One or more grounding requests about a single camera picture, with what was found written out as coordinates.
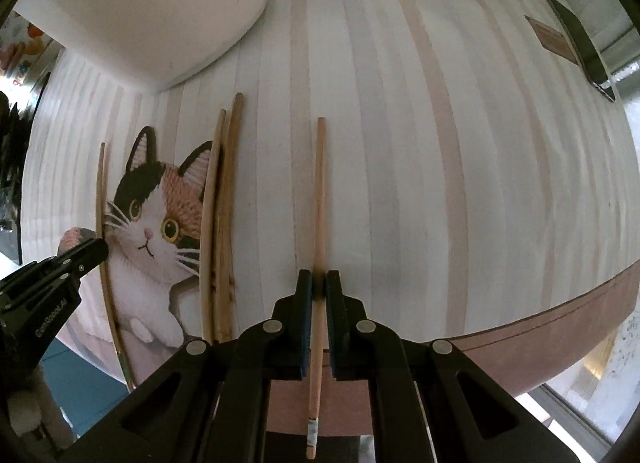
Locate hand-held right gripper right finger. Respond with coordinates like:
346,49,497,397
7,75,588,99
325,269,592,463

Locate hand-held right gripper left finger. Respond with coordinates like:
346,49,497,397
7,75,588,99
75,269,315,463

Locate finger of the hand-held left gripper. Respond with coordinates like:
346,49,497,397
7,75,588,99
50,238,110,290

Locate row of wooden chopsticks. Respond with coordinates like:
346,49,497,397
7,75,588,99
95,93,246,389

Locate single bamboo chopstick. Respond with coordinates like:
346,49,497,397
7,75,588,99
306,117,328,461

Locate cream round utensil holder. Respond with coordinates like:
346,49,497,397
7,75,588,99
37,0,271,92

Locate blue kitchen cabinet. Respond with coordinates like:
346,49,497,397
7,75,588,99
40,338,131,424

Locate cat printed striped mat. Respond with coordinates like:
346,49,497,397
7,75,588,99
20,0,640,439

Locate window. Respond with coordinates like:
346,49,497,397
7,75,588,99
510,308,640,444

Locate small brown card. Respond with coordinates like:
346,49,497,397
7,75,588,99
525,15,583,66

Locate black smartphone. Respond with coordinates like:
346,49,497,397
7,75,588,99
547,0,617,104

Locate fruit wall sticker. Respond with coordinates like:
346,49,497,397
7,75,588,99
0,13,56,88

